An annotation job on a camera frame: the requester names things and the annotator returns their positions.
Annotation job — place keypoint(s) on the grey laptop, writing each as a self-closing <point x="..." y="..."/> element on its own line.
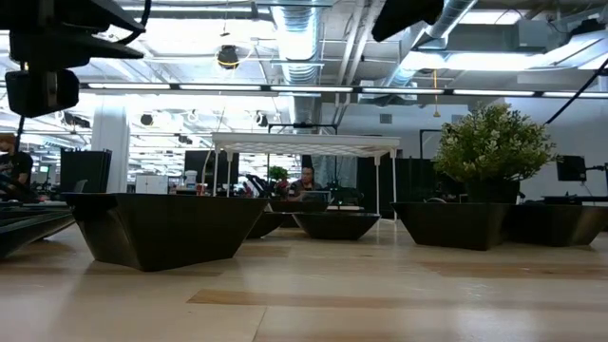
<point x="316" y="196"/>

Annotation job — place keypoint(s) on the person at desk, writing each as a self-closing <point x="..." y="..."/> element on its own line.
<point x="306" y="176"/>

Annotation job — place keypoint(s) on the black monitor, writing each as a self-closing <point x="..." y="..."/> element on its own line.
<point x="571" y="167"/>

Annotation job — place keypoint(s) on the black round ceiling lamp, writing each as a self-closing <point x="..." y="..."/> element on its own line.
<point x="146" y="119"/>
<point x="228" y="56"/>
<point x="261" y="119"/>

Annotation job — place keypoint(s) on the black partition panel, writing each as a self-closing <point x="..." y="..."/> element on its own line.
<point x="85" y="171"/>
<point x="413" y="180"/>

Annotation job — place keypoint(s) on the small plant in red pot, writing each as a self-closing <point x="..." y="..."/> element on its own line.
<point x="279" y="172"/>

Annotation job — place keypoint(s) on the long linear light bar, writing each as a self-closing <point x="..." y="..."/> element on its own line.
<point x="218" y="87"/>

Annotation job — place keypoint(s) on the black screen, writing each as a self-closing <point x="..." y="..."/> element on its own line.
<point x="197" y="164"/>

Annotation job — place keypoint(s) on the black leaf-shaped mini plate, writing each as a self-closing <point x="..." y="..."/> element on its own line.
<point x="24" y="233"/>
<point x="268" y="223"/>
<point x="336" y="227"/>

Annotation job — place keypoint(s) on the white jug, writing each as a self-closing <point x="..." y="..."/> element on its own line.
<point x="191" y="179"/>

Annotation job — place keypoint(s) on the black square mini plate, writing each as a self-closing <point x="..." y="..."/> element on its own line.
<point x="299" y="206"/>
<point x="161" y="228"/>
<point x="451" y="225"/>
<point x="556" y="224"/>

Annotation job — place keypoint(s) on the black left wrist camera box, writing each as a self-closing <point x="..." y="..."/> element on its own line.
<point x="43" y="92"/>

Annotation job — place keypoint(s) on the yellow hanging pendant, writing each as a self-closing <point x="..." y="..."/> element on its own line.
<point x="435" y="100"/>

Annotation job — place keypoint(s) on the artificial plant in black pot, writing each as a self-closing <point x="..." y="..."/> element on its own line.
<point x="494" y="147"/>

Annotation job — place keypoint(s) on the white square column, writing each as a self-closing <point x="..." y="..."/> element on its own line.
<point x="110" y="147"/>

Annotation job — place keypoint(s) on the silver spiral air duct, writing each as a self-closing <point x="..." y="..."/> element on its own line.
<point x="297" y="43"/>
<point x="444" y="16"/>

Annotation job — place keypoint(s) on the white cabinet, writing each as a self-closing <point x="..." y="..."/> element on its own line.
<point x="151" y="184"/>

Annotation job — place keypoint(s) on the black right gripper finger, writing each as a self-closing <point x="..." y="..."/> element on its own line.
<point x="408" y="16"/>

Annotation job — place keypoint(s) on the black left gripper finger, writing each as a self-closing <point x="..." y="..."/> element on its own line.
<point x="104" y="53"/>
<point x="114" y="21"/>

